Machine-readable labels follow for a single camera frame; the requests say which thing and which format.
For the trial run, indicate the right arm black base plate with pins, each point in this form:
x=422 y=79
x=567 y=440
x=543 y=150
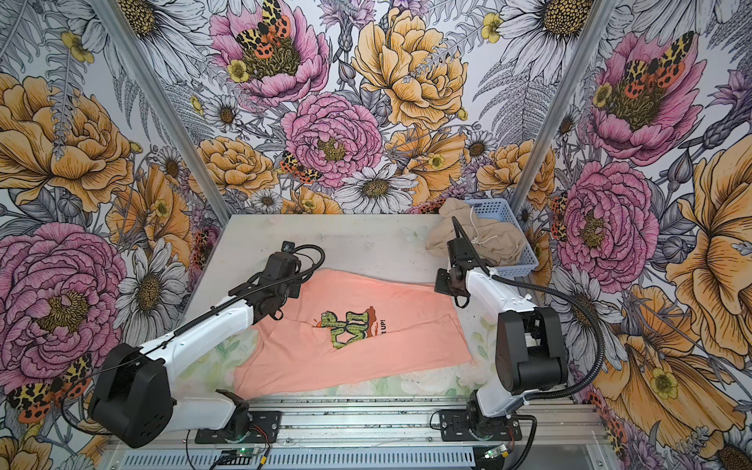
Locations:
x=457 y=425

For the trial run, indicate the green circuit board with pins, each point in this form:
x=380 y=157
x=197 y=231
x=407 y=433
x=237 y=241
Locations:
x=245 y=456

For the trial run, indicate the left aluminium corner post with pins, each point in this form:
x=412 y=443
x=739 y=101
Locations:
x=137 y=61

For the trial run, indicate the beige drawstring shorts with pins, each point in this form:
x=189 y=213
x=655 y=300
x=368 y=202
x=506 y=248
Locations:
x=502 y=243

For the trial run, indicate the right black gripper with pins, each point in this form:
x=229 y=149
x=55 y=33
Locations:
x=441 y=287

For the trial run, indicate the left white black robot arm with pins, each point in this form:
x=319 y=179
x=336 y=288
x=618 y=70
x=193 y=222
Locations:
x=133 y=398

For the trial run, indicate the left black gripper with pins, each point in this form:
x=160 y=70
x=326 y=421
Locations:
x=294 y=293

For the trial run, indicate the peach graphic t-shirt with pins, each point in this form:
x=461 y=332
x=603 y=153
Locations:
x=347 y=328

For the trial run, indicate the aluminium corner post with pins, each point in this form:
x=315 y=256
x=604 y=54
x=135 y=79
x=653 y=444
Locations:
x=593 y=32
x=137 y=61

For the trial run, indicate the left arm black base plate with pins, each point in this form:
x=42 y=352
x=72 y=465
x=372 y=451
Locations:
x=253 y=427

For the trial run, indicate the light blue plastic basket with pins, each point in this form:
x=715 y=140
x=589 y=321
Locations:
x=499 y=210

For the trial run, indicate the right aluminium corner post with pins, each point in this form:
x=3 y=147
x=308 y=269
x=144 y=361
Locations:
x=593 y=32

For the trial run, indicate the aluminium rail frame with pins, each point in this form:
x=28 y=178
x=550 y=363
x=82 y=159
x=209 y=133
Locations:
x=408 y=421

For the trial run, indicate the white vented cable duct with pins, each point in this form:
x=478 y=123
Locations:
x=451 y=457

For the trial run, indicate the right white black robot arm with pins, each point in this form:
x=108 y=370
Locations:
x=530 y=355

